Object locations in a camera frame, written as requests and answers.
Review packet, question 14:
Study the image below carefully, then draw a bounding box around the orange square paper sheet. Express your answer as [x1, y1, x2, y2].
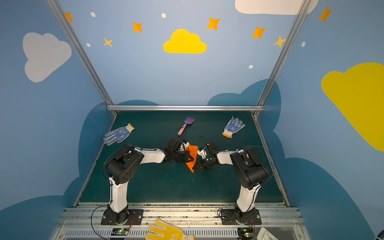
[186, 145, 199, 173]

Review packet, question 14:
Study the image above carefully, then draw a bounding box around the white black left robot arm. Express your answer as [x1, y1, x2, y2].
[101, 138, 194, 226]

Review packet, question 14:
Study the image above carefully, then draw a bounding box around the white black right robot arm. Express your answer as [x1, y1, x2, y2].
[193, 142, 271, 226]

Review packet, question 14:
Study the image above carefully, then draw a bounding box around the purple pink toy spatula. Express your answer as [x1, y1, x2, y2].
[178, 117, 195, 136]

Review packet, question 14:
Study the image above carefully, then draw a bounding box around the blue dotted glove right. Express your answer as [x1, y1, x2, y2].
[222, 116, 246, 138]

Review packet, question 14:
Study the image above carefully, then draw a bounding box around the blue dotted glove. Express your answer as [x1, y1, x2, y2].
[222, 116, 246, 138]
[103, 124, 135, 146]

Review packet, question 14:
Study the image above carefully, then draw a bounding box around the blue dotted glove left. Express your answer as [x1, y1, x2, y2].
[103, 124, 135, 146]

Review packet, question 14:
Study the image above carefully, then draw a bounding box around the right green circuit board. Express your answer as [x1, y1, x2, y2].
[237, 228, 255, 240]

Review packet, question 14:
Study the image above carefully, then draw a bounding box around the green circuit board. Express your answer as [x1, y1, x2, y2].
[237, 228, 255, 240]
[111, 228, 130, 236]

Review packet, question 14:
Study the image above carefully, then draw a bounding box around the yellow dotted glove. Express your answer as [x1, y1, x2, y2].
[145, 219, 196, 240]

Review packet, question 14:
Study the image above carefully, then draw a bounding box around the white object bottom right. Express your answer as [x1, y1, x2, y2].
[256, 227, 279, 240]

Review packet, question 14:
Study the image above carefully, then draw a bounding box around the left green circuit board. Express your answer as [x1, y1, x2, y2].
[111, 228, 130, 236]

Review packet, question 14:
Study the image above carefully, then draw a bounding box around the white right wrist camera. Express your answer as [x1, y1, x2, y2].
[197, 148, 208, 159]

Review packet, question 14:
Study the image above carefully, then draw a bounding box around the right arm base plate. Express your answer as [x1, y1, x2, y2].
[217, 208, 262, 226]

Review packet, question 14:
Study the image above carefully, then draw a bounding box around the aluminium front rail base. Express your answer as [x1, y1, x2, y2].
[51, 203, 310, 240]

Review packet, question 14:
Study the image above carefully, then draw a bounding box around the right aluminium frame post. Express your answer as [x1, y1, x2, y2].
[252, 0, 312, 120]

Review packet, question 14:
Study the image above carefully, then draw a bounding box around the aluminium frame post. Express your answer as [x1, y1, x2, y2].
[252, 0, 312, 120]
[46, 0, 114, 106]

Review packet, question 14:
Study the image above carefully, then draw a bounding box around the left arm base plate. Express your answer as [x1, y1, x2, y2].
[101, 209, 144, 226]

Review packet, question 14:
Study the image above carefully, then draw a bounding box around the left aluminium frame post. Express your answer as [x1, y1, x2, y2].
[46, 0, 114, 106]

